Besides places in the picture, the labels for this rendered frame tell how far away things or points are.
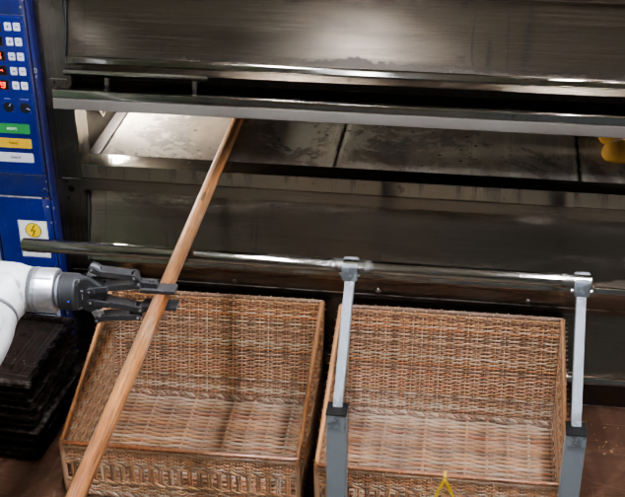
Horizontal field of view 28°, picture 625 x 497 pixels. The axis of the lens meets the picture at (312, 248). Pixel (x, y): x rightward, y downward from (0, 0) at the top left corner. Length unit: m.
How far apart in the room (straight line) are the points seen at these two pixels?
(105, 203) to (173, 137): 0.24
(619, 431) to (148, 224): 1.27
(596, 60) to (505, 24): 0.21
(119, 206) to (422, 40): 0.87
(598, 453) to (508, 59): 0.98
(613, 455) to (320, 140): 1.05
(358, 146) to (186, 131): 0.44
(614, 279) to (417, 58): 0.72
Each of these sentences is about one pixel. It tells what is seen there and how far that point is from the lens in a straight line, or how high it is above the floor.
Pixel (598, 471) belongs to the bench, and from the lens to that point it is 3.03.
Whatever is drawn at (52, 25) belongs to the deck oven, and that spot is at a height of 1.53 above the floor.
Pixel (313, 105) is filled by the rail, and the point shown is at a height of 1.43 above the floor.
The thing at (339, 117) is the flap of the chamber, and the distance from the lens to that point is 2.69.
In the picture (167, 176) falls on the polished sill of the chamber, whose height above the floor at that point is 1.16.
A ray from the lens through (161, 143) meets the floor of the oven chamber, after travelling 3.12.
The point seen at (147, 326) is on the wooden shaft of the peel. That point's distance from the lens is 2.36.
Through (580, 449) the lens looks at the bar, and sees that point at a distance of 2.55.
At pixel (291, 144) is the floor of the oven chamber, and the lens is 3.09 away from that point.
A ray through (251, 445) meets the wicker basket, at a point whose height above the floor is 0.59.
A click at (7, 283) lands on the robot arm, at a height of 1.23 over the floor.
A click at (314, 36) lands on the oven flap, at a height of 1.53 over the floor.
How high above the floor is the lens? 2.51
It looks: 30 degrees down
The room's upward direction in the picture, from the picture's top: 1 degrees counter-clockwise
